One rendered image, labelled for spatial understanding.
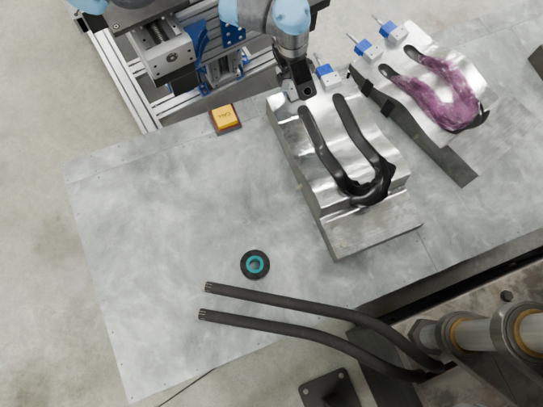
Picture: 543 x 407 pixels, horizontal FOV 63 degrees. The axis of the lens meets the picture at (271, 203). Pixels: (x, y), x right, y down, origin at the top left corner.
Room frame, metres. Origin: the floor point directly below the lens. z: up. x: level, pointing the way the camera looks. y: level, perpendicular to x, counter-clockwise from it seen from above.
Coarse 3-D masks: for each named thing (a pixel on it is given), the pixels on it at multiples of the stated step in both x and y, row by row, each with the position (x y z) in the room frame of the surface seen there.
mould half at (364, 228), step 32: (320, 96) 0.69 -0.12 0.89; (352, 96) 0.69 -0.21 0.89; (288, 128) 0.58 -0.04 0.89; (320, 128) 0.59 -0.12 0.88; (288, 160) 0.51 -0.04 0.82; (320, 160) 0.48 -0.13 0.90; (352, 160) 0.48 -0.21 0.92; (320, 192) 0.38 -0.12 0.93; (320, 224) 0.32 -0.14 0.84; (352, 224) 0.32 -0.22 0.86; (384, 224) 0.32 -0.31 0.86; (416, 224) 0.33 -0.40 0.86
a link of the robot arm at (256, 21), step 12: (228, 0) 0.66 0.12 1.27; (240, 0) 0.66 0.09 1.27; (252, 0) 0.66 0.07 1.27; (264, 0) 0.67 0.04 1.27; (228, 12) 0.65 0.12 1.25; (240, 12) 0.64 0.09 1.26; (252, 12) 0.64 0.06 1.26; (264, 12) 0.64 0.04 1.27; (240, 24) 0.64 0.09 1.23; (252, 24) 0.63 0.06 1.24; (264, 24) 0.63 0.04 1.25
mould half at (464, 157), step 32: (416, 32) 0.96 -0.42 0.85; (352, 64) 0.83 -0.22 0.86; (416, 64) 0.83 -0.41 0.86; (384, 96) 0.72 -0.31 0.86; (448, 96) 0.72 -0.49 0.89; (480, 96) 0.73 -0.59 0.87; (512, 96) 0.71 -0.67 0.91; (416, 128) 0.62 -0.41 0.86; (480, 128) 0.60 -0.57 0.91; (512, 128) 0.61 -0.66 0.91; (448, 160) 0.53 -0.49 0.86; (480, 160) 0.51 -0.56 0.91
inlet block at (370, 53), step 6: (348, 36) 0.93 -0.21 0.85; (354, 36) 0.92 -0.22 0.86; (354, 42) 0.91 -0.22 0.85; (360, 42) 0.90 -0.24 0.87; (366, 42) 0.90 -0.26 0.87; (354, 48) 0.88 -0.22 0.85; (360, 48) 0.87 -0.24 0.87; (366, 48) 0.87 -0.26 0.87; (372, 48) 0.87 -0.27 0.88; (378, 48) 0.87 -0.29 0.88; (360, 54) 0.86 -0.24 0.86; (366, 54) 0.85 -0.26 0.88; (372, 54) 0.85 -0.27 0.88; (378, 54) 0.85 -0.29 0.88; (366, 60) 0.84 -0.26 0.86; (372, 60) 0.83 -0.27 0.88
